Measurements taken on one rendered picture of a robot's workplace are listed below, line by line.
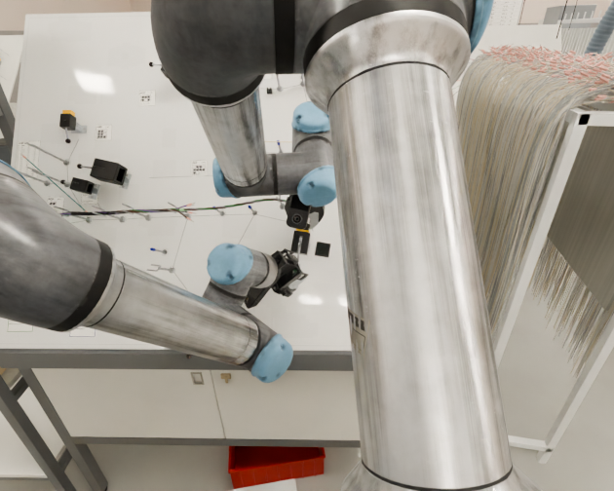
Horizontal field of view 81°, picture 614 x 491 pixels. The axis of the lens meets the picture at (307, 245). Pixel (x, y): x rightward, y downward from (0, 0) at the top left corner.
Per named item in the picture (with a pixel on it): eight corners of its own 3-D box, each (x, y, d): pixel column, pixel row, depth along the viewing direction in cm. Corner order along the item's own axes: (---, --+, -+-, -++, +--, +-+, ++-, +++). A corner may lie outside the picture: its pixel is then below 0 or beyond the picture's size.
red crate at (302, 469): (325, 475, 153) (326, 456, 146) (232, 491, 148) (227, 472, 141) (314, 413, 178) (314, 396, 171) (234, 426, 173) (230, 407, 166)
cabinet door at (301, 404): (383, 442, 124) (396, 362, 104) (225, 440, 125) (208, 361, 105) (382, 435, 126) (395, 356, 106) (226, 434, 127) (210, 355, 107)
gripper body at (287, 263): (310, 276, 86) (289, 271, 75) (283, 296, 88) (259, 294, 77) (293, 250, 89) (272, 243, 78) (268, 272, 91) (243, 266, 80)
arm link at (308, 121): (293, 128, 64) (289, 96, 68) (292, 170, 73) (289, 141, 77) (337, 127, 64) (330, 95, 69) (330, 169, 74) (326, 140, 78)
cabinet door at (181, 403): (224, 438, 126) (207, 359, 106) (70, 436, 127) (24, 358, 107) (225, 434, 127) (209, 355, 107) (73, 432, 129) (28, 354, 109)
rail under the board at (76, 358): (413, 371, 101) (417, 355, 97) (0, 368, 104) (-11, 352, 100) (409, 357, 105) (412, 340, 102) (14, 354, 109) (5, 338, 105)
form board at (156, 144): (-3, 347, 103) (-9, 348, 101) (29, 18, 115) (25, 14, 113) (414, 350, 100) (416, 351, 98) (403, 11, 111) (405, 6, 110)
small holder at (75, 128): (69, 149, 107) (55, 140, 101) (72, 123, 108) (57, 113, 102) (85, 148, 107) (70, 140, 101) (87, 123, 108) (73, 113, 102)
